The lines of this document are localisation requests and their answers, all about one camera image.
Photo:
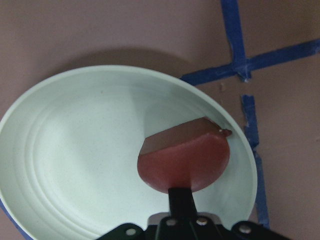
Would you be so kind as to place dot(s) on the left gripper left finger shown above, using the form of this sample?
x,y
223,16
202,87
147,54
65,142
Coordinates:
x,y
179,225

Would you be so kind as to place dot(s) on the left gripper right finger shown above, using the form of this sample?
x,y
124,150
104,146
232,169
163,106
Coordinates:
x,y
206,229

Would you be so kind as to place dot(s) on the red bun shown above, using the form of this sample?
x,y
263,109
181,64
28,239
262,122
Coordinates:
x,y
190,155

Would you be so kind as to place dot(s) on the green plate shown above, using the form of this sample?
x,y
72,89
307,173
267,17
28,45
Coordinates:
x,y
69,148

